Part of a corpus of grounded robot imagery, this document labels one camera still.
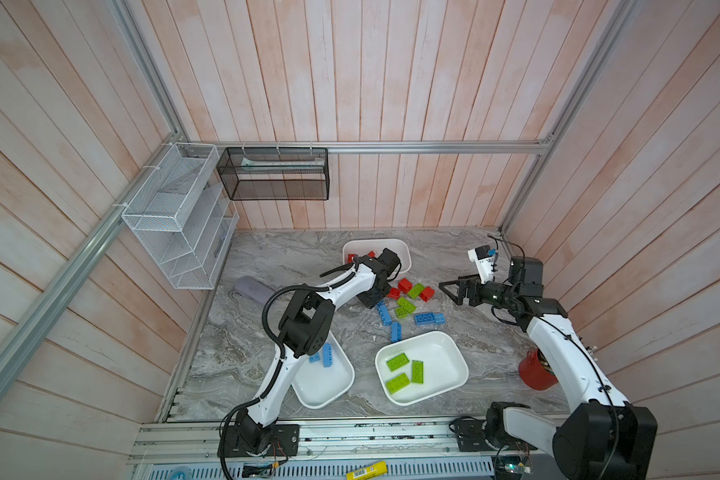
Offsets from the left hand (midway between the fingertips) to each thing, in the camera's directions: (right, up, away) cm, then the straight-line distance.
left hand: (380, 301), depth 98 cm
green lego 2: (+9, -18, -14) cm, 25 cm away
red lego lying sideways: (+16, +3, 0) cm, 16 cm away
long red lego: (+5, +2, +2) cm, 6 cm away
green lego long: (+3, -20, -17) cm, 27 cm away
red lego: (-10, +14, +9) cm, 20 cm away
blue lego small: (-20, -15, -12) cm, 28 cm away
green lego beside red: (+12, +3, +3) cm, 13 cm away
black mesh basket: (-37, +45, +8) cm, 59 cm away
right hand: (+18, +8, -18) cm, 27 cm away
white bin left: (-19, -21, -18) cm, 33 cm away
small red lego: (-2, +16, +13) cm, 21 cm away
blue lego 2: (+1, -3, -3) cm, 4 cm away
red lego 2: (+9, +5, +3) cm, 10 cm away
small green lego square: (+6, -4, -3) cm, 8 cm away
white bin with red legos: (-6, +19, +12) cm, 23 cm away
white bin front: (+17, -17, -13) cm, 28 cm away
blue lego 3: (+4, -8, -9) cm, 13 cm away
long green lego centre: (+9, -2, 0) cm, 9 cm away
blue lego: (-17, -14, -12) cm, 25 cm away
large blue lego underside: (+14, -5, -4) cm, 16 cm away
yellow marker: (-6, -35, -31) cm, 47 cm away
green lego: (+4, -16, -12) cm, 21 cm away
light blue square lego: (+18, -5, -5) cm, 20 cm away
